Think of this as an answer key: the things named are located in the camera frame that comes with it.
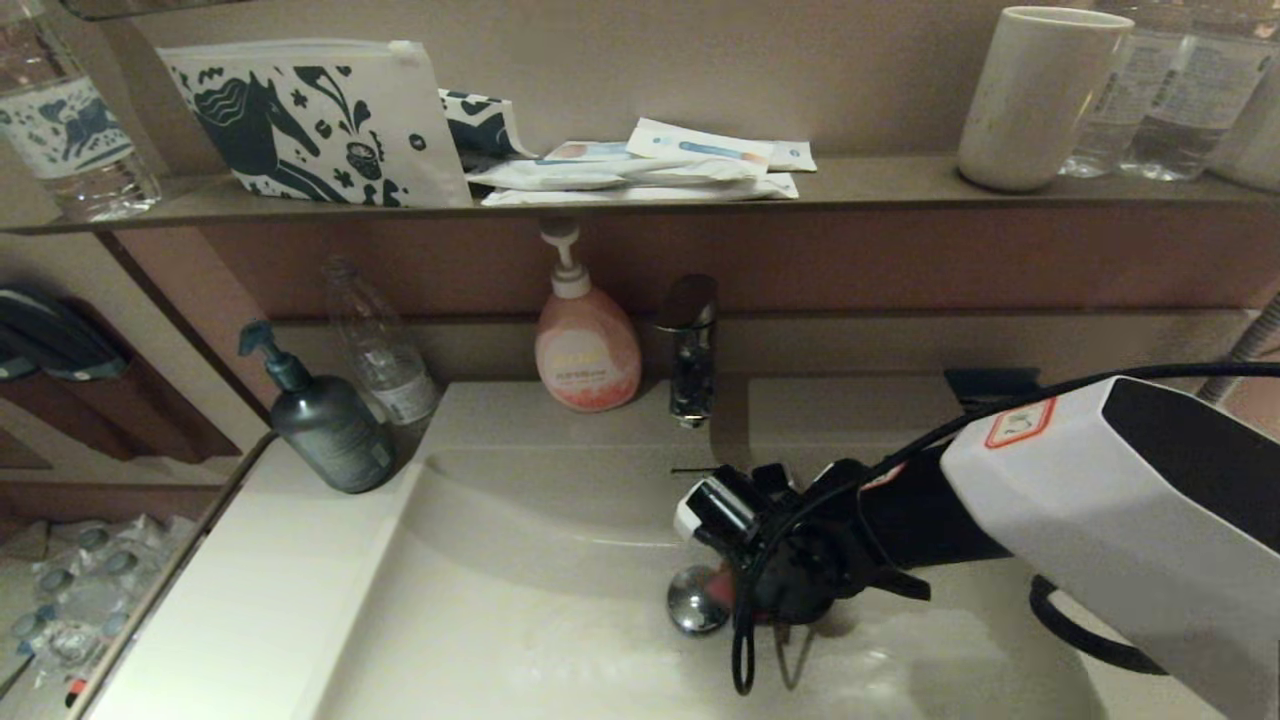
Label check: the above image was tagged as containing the orange-red microfibre cloth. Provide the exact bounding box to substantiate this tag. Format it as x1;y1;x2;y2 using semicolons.
700;563;776;623

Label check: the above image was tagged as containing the chrome lever faucet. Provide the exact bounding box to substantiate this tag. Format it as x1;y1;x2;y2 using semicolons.
655;274;721;429

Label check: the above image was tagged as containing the white ceramic sink basin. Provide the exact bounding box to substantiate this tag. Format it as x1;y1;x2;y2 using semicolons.
310;375;1111;720

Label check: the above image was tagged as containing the chrome drain stopper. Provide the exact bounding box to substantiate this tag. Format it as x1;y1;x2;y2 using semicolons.
667;565;731;636

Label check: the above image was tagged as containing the dark teal box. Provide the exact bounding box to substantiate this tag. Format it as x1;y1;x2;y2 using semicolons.
945;367;1041;411

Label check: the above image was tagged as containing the pink soap pump bottle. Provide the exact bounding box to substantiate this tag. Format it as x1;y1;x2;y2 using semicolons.
534;220;643;413

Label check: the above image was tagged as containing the flat white sachet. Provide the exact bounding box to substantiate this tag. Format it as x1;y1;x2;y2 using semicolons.
482;175;801;208

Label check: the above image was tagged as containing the white toothbrush sachet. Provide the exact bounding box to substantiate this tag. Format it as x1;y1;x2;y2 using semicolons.
627;117;776;173

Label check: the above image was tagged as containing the long white sachet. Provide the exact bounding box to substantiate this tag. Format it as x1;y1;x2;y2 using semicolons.
467;158;769;193

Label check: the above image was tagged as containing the white sachet with pink print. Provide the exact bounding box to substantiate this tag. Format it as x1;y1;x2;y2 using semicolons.
545;141;646;164

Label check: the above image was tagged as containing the empty clear plastic bottle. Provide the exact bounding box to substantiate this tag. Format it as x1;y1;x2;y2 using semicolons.
322;258;441;429

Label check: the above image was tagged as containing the white ceramic cup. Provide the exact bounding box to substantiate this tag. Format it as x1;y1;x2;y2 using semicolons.
1212;70;1280;193
955;5;1136;193

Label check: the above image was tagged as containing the dark teal pump bottle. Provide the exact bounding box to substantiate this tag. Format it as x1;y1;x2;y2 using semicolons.
238;320;396;495

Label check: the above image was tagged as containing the clear water bottle white label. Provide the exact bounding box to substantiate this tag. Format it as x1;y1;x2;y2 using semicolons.
1120;0;1276;183
1062;0;1151;179

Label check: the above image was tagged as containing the small white patterned pouch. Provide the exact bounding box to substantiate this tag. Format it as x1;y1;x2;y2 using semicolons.
438;88;536;171

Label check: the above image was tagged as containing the white horse print pouch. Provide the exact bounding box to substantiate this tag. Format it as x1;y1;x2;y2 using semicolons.
158;38;473;209

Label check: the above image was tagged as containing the shrink-wrapped water bottle pack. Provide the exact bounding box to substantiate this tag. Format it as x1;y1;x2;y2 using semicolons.
0;515;196;701

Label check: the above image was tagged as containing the dark blue folded bag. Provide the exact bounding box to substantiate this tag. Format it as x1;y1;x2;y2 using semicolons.
0;288;129;383

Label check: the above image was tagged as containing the water bottle blue print label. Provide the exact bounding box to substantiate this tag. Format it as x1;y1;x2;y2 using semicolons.
0;0;161;223

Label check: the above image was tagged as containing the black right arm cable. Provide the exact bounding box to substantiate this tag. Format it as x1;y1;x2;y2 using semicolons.
1030;575;1166;676
730;362;1280;696

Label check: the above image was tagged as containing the brown wall shelf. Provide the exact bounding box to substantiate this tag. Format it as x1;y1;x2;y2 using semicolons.
0;153;1280;237

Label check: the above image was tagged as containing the grey corrugated hose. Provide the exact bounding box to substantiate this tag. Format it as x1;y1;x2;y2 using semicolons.
1197;292;1280;403

